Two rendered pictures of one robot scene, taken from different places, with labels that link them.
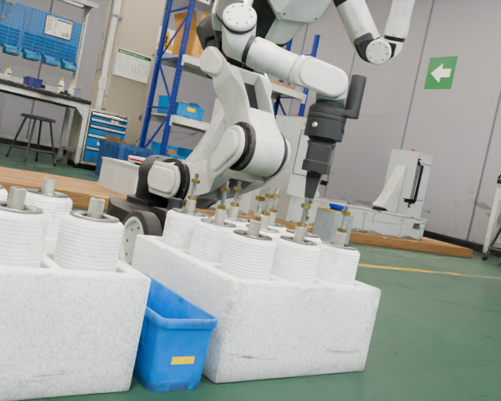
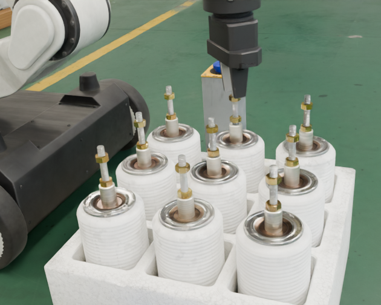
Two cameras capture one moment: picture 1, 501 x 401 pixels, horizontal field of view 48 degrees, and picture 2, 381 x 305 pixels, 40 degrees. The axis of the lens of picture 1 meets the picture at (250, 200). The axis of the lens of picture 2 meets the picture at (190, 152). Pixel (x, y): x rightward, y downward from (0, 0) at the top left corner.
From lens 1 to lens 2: 0.77 m
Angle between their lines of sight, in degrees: 37
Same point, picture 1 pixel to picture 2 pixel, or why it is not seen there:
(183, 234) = (128, 242)
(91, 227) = not seen: outside the picture
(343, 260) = (329, 167)
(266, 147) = (89, 13)
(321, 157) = (251, 42)
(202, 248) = (194, 266)
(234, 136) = (41, 16)
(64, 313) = not seen: outside the picture
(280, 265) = not seen: hidden behind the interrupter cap
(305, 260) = (320, 207)
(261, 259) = (308, 259)
